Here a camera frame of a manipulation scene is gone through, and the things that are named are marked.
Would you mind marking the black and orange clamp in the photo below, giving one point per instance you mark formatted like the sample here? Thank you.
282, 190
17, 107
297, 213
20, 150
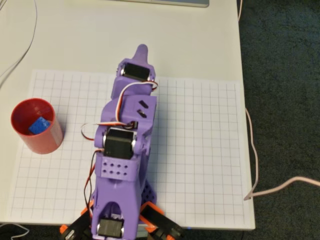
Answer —
77, 227
162, 222

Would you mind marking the purple gripper with servo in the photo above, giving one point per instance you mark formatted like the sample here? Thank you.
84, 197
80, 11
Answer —
136, 71

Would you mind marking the purple 3D-printed robot arm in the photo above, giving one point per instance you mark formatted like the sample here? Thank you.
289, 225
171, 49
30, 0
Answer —
117, 190

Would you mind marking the silver laptop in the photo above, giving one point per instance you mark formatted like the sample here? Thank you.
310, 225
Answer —
175, 2

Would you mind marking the white grid paper sheet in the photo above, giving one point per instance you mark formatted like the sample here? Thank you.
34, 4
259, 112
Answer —
200, 125

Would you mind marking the blue toy brick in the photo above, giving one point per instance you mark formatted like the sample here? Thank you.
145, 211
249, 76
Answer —
39, 126

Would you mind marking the red cup with white print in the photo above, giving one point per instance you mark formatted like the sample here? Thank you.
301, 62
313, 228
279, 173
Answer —
47, 145

